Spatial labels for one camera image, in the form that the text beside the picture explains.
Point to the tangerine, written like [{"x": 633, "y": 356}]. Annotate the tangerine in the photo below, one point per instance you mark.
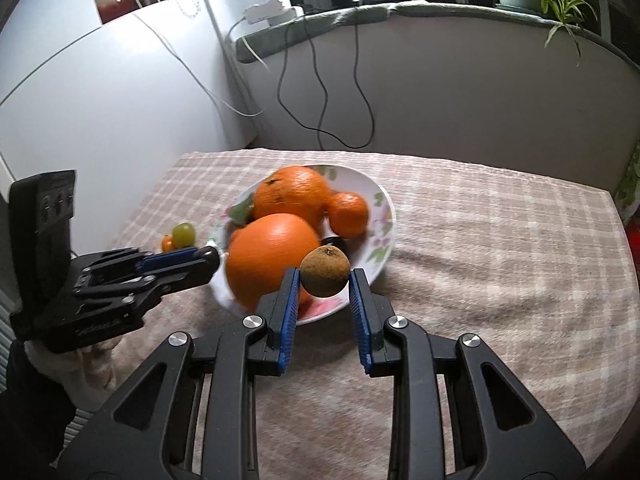
[{"x": 348, "y": 215}]

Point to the floral plate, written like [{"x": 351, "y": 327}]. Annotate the floral plate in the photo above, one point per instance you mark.
[{"x": 380, "y": 220}]

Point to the small green fruit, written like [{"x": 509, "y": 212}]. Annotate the small green fruit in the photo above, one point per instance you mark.
[{"x": 184, "y": 234}]

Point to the small orange fruit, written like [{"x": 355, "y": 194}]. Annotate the small orange fruit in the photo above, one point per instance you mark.
[{"x": 168, "y": 244}]

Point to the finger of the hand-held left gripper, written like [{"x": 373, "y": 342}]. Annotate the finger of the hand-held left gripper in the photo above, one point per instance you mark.
[
  {"x": 167, "y": 259},
  {"x": 202, "y": 269}
]

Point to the white power adapter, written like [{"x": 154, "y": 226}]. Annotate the white power adapter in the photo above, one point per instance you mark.
[{"x": 272, "y": 10}]

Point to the person's left forearm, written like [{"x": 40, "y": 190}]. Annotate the person's left forearm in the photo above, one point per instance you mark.
[{"x": 30, "y": 420}]

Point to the brown round fruit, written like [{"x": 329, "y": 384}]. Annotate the brown round fruit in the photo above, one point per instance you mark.
[{"x": 325, "y": 271}]

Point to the checked tablecloth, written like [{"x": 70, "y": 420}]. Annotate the checked tablecloth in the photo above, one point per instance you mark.
[{"x": 475, "y": 260}]

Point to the dark fruit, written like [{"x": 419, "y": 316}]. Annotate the dark fruit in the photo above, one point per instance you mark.
[{"x": 332, "y": 241}]

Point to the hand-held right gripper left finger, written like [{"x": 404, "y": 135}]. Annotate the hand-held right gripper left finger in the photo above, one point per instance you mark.
[{"x": 290, "y": 320}]

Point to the person's left hand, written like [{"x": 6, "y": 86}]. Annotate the person's left hand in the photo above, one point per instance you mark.
[{"x": 92, "y": 367}]

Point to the large orange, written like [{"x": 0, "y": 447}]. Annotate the large orange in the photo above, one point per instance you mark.
[
  {"x": 295, "y": 200},
  {"x": 265, "y": 255}
]

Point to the green leafy plant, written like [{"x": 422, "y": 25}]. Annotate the green leafy plant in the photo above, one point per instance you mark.
[{"x": 627, "y": 185}]

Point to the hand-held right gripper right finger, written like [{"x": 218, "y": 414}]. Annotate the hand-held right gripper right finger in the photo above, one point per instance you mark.
[{"x": 361, "y": 320}]

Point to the grey sill cover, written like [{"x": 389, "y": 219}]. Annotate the grey sill cover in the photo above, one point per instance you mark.
[{"x": 425, "y": 10}]

